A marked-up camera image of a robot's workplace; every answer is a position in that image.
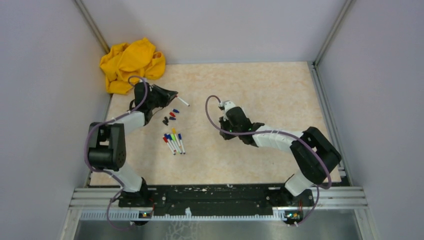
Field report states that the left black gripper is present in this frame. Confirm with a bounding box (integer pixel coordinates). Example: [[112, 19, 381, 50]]
[[147, 84, 178, 109]]

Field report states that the yellow cap marker pen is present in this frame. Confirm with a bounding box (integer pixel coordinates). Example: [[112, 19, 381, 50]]
[[171, 127, 182, 147]]

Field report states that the green cap marker pen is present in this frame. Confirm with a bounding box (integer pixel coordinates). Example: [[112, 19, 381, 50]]
[[170, 133, 183, 154]]

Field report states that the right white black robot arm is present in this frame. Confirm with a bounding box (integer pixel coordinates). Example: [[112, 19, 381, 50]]
[[219, 101, 342, 206]]

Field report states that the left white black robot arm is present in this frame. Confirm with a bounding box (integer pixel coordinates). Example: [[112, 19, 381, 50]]
[[84, 82, 178, 207]]

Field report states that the yellow crumpled cloth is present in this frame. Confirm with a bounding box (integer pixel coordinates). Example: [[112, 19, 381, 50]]
[[99, 37, 166, 95]]

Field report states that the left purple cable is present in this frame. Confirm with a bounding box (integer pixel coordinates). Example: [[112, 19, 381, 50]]
[[82, 75, 150, 232]]

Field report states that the purple cable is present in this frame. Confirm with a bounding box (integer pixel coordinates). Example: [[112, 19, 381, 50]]
[[82, 75, 150, 232], [204, 95, 333, 227]]

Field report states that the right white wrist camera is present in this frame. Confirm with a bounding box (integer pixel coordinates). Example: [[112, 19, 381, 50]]
[[218, 100, 237, 114]]

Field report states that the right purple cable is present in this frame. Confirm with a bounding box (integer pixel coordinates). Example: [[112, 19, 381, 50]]
[[204, 95, 333, 227]]

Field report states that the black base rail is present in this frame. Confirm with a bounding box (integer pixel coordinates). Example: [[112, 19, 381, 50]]
[[117, 183, 314, 217]]

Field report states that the aluminium frame rail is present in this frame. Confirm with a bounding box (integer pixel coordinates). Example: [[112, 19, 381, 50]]
[[69, 187, 121, 209]]

